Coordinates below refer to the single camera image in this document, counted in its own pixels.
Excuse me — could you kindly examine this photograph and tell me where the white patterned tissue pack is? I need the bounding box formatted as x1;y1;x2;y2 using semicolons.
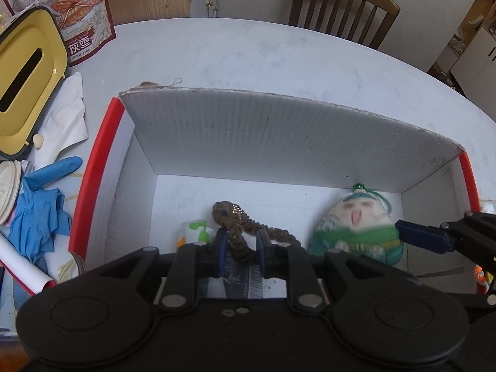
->
177;219;287;299

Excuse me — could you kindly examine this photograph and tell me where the green plush doll pouch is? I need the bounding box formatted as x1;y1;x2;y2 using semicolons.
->
308;183;404;265

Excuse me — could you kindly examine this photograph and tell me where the red dragon keychain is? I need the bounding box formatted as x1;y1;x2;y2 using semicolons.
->
474;264;489;295

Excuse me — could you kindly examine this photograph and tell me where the red white cardboard box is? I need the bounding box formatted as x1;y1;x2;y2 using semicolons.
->
69;86;481;269

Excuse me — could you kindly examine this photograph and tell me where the blue rubber glove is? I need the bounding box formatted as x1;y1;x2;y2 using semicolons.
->
7;156;82;263

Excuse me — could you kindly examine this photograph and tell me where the white paper roll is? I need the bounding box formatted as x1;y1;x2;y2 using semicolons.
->
0;235;55;295

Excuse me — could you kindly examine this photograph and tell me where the white paper napkin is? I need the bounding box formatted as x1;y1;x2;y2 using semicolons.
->
33;72;88;170

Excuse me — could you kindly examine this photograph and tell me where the white cup lid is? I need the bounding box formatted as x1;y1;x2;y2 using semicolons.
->
0;160;22;224

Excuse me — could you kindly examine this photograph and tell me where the yellow green tissue box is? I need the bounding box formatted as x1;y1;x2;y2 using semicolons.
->
1;7;68;160

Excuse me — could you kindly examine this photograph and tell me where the brown wooden chair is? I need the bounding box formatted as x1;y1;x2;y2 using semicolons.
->
288;0;400;50

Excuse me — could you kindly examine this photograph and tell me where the white wall cupboard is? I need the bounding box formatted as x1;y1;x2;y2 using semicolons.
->
428;0;496;121

